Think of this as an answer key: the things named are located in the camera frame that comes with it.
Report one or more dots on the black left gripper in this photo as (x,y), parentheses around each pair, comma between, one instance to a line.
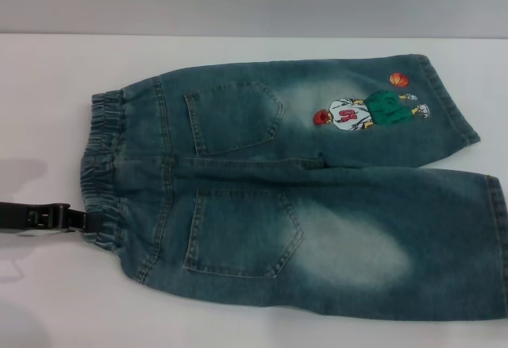
(31,217)

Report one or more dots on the blue denim shorts basketball print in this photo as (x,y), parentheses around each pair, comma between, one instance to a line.
(317,205)

